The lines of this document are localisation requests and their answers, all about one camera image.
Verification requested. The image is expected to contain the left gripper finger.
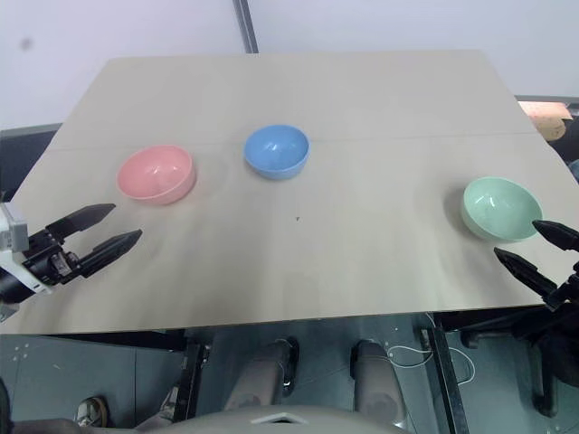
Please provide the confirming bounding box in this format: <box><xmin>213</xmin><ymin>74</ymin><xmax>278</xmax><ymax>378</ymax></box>
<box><xmin>79</xmin><ymin>229</ymin><xmax>144</xmax><ymax>278</ymax></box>
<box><xmin>46</xmin><ymin>203</ymin><xmax>117</xmax><ymax>246</ymax></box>

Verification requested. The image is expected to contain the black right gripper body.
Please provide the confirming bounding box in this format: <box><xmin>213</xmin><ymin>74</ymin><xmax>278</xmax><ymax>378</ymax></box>
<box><xmin>545</xmin><ymin>260</ymin><xmax>579</xmax><ymax>314</ymax></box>

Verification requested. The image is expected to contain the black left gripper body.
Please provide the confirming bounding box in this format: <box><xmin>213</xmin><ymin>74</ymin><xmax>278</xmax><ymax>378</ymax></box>
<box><xmin>22</xmin><ymin>228</ymin><xmax>85</xmax><ymax>287</ymax></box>

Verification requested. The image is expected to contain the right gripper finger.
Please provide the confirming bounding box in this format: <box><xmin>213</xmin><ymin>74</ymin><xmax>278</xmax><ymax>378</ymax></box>
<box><xmin>493</xmin><ymin>246</ymin><xmax>558</xmax><ymax>297</ymax></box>
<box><xmin>531</xmin><ymin>219</ymin><xmax>579</xmax><ymax>251</ymax></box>

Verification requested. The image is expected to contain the green bowl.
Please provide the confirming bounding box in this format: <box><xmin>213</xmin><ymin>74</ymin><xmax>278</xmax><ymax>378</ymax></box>
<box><xmin>461</xmin><ymin>176</ymin><xmax>544</xmax><ymax>241</ymax></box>

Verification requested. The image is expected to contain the black office chair base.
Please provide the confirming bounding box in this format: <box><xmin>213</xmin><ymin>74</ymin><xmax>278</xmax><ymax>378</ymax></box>
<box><xmin>460</xmin><ymin>310</ymin><xmax>579</xmax><ymax>420</ymax></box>

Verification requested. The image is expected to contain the dark side table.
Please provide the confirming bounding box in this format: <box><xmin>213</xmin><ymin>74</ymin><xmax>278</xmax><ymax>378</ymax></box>
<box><xmin>0</xmin><ymin>122</ymin><xmax>65</xmax><ymax>196</ymax></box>

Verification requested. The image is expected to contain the pink bowl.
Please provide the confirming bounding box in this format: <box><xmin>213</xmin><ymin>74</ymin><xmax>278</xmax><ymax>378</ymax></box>
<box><xmin>116</xmin><ymin>144</ymin><xmax>198</xmax><ymax>207</ymax></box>

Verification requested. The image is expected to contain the tan brown object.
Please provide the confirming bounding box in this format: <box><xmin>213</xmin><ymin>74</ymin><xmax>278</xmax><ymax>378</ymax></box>
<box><xmin>517</xmin><ymin>100</ymin><xmax>574</xmax><ymax>142</ymax></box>

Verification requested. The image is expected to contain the black table leg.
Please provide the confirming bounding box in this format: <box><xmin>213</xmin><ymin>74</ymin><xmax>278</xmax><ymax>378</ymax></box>
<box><xmin>424</xmin><ymin>324</ymin><xmax>470</xmax><ymax>434</ymax></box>
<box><xmin>173</xmin><ymin>339</ymin><xmax>213</xmax><ymax>427</ymax></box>

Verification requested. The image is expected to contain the caster wheel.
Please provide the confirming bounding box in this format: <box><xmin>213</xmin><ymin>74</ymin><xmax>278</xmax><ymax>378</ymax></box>
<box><xmin>75</xmin><ymin>394</ymin><xmax>110</xmax><ymax>429</ymax></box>

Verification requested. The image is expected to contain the robot right leg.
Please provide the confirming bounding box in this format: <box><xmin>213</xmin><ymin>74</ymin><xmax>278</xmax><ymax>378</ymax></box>
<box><xmin>349</xmin><ymin>338</ymin><xmax>405</xmax><ymax>416</ymax></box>

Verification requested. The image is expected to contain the robot leg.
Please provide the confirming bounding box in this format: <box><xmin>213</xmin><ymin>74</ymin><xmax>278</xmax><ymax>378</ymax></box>
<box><xmin>224</xmin><ymin>336</ymin><xmax>300</xmax><ymax>413</ymax></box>
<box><xmin>349</xmin><ymin>338</ymin><xmax>405</xmax><ymax>416</ymax></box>

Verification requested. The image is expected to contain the blue bowl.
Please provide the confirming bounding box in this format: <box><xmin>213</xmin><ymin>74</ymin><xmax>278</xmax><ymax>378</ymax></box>
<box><xmin>243</xmin><ymin>124</ymin><xmax>311</xmax><ymax>182</ymax></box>

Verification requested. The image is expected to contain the robot left leg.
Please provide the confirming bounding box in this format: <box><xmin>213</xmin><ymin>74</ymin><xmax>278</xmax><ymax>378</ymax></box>
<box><xmin>224</xmin><ymin>336</ymin><xmax>300</xmax><ymax>413</ymax></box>

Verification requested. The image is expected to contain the grey robot torso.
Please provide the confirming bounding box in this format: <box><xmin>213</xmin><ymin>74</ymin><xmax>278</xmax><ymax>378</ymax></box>
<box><xmin>134</xmin><ymin>402</ymin><xmax>411</xmax><ymax>434</ymax></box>

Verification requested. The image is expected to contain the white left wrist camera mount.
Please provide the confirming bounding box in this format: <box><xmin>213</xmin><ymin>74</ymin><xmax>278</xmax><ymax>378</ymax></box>
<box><xmin>0</xmin><ymin>201</ymin><xmax>53</xmax><ymax>296</ymax></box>

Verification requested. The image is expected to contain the white floor cable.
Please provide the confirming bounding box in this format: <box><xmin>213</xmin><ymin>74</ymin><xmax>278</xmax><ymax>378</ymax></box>
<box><xmin>385</xmin><ymin>344</ymin><xmax>477</xmax><ymax>386</ymax></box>

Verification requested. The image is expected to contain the dark vertical wall post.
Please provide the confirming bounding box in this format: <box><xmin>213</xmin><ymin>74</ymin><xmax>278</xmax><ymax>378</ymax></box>
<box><xmin>232</xmin><ymin>0</ymin><xmax>261</xmax><ymax>52</ymax></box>

